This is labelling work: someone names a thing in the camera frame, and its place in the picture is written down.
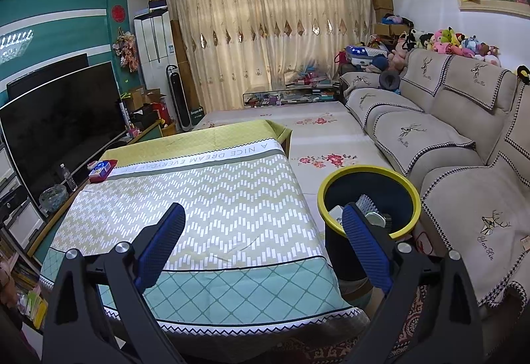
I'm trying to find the yellow rimmed dark trash bin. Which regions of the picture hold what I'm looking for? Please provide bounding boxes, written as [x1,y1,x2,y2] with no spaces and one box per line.
[317,165,420,282]

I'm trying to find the patterned tablecloth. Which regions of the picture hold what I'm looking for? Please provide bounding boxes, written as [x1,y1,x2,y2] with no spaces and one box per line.
[40,120,368,336]

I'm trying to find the red tissue box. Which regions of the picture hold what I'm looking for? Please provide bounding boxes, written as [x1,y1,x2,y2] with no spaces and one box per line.
[88,159,118,184]

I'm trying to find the clear water bottle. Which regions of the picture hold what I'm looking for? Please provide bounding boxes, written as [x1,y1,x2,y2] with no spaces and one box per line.
[59,163,77,193]

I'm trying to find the glass ashtray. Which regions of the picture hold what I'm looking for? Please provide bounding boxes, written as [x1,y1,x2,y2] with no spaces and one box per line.
[39,184,69,214]

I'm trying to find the tv cabinet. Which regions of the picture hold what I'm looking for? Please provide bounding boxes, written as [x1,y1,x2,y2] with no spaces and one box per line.
[0,119,167,266]

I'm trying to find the beige sofa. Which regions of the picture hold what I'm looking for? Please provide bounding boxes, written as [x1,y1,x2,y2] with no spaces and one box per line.
[342,49,529,307]

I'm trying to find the black television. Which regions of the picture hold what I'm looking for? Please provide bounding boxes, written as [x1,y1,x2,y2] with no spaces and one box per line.
[1,62,126,200]

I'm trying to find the black tower fan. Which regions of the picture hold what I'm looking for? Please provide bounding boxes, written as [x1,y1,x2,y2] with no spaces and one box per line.
[166,64,193,132]

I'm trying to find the artificial flower bunch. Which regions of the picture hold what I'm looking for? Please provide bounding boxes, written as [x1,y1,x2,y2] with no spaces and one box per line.
[112,27,139,73]

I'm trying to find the plush toy pile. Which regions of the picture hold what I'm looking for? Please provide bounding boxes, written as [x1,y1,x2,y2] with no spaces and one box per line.
[335,13,530,85]

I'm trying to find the beige curtains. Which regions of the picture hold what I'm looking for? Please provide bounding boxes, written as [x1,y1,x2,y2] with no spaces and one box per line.
[167,0,373,112]

